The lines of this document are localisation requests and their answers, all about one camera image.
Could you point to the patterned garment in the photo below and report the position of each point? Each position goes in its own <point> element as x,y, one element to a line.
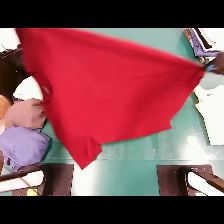
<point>191,38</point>

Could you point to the white garment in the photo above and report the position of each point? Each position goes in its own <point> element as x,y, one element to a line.
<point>30,90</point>
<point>215,36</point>
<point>213,113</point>

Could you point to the mauve garment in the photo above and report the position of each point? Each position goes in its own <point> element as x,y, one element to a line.
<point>26,115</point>

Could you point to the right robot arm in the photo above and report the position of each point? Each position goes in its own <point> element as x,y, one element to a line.
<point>218,63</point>

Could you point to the orange-brown garment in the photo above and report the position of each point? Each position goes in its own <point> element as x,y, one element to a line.
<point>3,106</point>

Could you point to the red T-shirt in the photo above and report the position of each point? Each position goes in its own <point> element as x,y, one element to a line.
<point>113,90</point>

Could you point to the purple garment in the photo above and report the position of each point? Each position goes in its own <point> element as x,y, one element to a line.
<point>203,50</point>
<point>23,145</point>

